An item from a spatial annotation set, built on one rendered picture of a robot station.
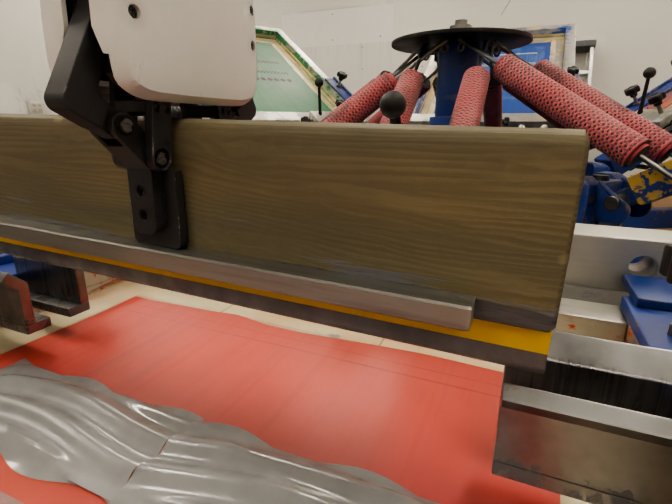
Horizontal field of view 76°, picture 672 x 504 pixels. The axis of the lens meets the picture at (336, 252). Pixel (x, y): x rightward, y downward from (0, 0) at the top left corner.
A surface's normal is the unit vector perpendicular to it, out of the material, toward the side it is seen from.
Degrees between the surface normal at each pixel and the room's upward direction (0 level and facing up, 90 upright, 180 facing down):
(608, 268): 90
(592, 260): 90
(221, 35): 95
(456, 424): 0
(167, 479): 34
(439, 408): 0
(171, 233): 89
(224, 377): 0
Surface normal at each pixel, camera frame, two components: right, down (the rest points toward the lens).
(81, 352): 0.00, -0.96
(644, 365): -0.28, -0.49
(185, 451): -0.10, -0.64
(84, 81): 0.92, 0.13
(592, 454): -0.40, 0.26
